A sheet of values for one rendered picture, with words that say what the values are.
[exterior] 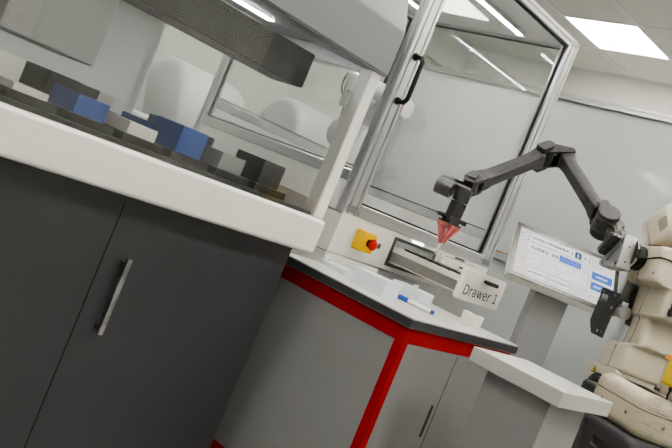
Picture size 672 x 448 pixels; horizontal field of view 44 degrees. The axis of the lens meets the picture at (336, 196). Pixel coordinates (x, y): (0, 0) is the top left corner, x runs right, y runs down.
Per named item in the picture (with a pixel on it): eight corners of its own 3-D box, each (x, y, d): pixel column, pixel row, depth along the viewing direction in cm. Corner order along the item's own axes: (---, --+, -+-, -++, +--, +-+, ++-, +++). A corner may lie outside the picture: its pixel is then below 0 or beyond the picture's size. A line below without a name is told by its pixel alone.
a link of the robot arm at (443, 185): (480, 173, 286) (474, 192, 291) (449, 160, 289) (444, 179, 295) (466, 190, 277) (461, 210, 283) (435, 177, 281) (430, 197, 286)
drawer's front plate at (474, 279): (496, 310, 306) (507, 283, 306) (455, 297, 284) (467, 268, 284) (492, 308, 307) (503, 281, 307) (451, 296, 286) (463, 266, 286)
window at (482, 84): (480, 253, 354) (565, 45, 354) (359, 203, 290) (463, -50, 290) (478, 252, 354) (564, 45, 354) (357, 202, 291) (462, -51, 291)
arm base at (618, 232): (613, 234, 266) (643, 247, 269) (608, 218, 273) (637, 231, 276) (596, 252, 272) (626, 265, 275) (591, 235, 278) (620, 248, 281)
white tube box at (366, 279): (395, 301, 251) (402, 285, 251) (380, 297, 244) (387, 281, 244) (363, 285, 259) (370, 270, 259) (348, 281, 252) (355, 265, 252)
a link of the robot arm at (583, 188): (573, 139, 308) (565, 160, 315) (539, 139, 306) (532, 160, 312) (625, 219, 275) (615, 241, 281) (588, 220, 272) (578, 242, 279)
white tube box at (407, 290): (430, 306, 282) (434, 296, 282) (416, 302, 276) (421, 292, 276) (402, 293, 290) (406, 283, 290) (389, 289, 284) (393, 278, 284)
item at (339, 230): (475, 299, 359) (488, 268, 359) (326, 250, 283) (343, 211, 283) (326, 231, 422) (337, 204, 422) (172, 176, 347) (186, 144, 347)
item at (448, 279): (491, 304, 306) (497, 289, 306) (455, 292, 287) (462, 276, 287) (410, 267, 333) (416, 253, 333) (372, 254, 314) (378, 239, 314)
